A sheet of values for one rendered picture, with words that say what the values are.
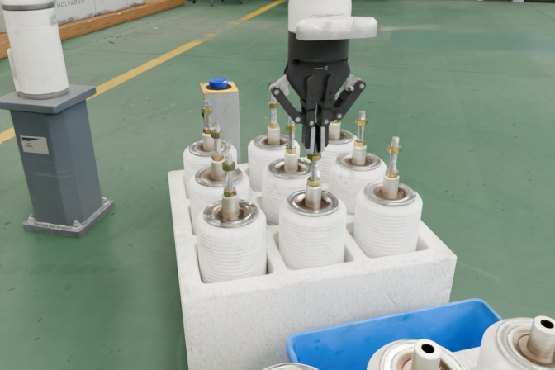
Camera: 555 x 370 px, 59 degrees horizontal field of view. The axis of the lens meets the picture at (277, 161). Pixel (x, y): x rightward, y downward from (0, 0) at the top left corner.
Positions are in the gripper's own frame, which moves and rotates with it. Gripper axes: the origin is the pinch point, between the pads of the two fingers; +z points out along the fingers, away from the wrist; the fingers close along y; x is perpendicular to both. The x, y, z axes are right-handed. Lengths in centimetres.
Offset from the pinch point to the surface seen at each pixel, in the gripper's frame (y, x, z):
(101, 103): 42, -139, 35
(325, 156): -8.9, -19.6, 12.2
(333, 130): -11.2, -22.5, 8.5
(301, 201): 1.5, -0.9, 10.1
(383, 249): -9.6, 4.2, 16.6
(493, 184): -64, -41, 35
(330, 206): -2.0, 1.8, 9.8
